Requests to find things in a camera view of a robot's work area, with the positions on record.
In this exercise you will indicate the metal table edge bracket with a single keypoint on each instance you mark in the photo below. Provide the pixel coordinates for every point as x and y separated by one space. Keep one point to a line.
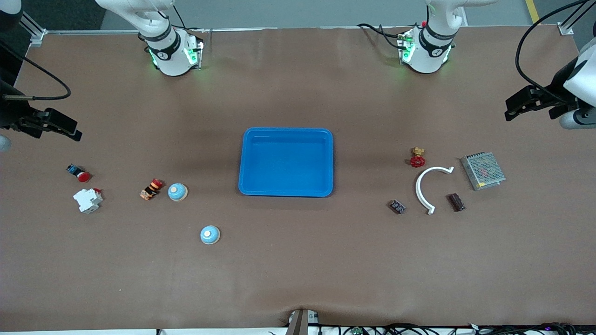
298 323

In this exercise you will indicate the red push button switch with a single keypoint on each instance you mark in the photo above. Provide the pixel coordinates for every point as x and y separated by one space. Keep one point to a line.
83 176

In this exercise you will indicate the blue plastic tray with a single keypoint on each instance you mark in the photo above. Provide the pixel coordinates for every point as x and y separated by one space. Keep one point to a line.
286 163

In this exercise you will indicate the white curved plastic clamp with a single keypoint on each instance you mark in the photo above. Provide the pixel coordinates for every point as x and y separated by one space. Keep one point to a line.
418 190

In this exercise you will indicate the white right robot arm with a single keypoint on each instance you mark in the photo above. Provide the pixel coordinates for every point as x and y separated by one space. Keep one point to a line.
170 51

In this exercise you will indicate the aluminium frame corner post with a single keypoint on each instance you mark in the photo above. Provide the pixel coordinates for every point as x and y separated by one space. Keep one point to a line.
38 37
565 30

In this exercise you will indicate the brown table mat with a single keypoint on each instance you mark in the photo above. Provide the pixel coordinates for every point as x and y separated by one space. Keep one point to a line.
298 260

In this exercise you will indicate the dark brown electrolytic capacitor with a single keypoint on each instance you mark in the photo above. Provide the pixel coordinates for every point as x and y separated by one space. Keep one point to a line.
456 202

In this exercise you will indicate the metal mesh power supply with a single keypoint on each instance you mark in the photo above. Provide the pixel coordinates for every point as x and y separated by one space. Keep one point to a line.
483 170

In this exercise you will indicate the blue desk bell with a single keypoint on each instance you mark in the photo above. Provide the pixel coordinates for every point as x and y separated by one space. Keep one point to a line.
177 191
210 235

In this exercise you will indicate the small black connector block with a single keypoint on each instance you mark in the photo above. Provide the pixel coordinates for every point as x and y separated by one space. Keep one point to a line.
397 206

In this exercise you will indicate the white circuit breaker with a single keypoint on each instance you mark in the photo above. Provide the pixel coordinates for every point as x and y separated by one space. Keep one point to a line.
87 201

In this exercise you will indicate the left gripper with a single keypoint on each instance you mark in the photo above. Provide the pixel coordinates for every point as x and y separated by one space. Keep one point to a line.
557 88

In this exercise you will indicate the orange black rotary switch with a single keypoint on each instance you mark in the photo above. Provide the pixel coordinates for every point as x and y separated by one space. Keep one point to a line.
150 190

